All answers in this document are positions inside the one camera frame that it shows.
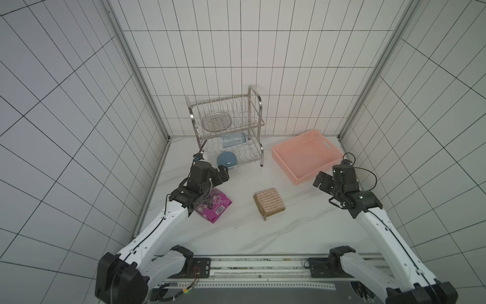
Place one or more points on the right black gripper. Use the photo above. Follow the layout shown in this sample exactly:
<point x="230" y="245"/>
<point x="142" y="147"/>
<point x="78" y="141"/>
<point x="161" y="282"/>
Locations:
<point x="324" y="182"/>

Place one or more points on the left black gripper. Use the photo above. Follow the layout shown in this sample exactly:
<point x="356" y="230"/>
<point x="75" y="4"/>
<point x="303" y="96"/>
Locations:
<point x="224" y="174"/>

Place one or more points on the orange striped square dishcloth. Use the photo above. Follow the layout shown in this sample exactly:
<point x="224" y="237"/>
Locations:
<point x="268" y="202"/>

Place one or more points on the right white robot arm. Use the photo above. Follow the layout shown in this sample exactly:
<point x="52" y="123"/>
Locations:
<point x="411" y="281"/>

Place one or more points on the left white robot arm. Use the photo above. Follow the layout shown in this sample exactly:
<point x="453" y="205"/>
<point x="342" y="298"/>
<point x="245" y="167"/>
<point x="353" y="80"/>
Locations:
<point x="152" y="243"/>

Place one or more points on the blue bowl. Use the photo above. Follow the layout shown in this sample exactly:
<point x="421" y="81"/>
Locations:
<point x="227" y="159"/>

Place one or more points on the purple snack packet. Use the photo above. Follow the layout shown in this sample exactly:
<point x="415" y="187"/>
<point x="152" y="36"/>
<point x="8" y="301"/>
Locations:
<point x="213" y="205"/>

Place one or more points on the steel two-tier dish rack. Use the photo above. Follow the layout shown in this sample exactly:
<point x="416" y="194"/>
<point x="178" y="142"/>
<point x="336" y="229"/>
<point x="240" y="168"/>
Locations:
<point x="228" y="129"/>

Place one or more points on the pink plastic basket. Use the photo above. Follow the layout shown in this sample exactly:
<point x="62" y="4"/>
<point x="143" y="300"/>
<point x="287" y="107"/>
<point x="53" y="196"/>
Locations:
<point x="303" y="157"/>

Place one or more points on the round metal mesh strainer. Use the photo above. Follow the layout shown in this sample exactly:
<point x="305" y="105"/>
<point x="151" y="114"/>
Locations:
<point x="216" y="122"/>

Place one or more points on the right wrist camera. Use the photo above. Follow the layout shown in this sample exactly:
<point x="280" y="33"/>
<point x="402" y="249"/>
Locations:
<point x="344" y="176"/>

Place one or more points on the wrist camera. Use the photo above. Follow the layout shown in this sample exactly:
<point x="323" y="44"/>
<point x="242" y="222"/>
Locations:
<point x="199" y="156"/>
<point x="344" y="176"/>

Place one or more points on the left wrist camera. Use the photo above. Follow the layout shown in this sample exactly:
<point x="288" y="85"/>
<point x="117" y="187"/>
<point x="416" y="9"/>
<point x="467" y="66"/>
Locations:
<point x="199" y="156"/>

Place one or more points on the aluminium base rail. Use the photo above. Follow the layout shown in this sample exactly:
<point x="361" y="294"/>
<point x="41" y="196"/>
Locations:
<point x="247" y="272"/>

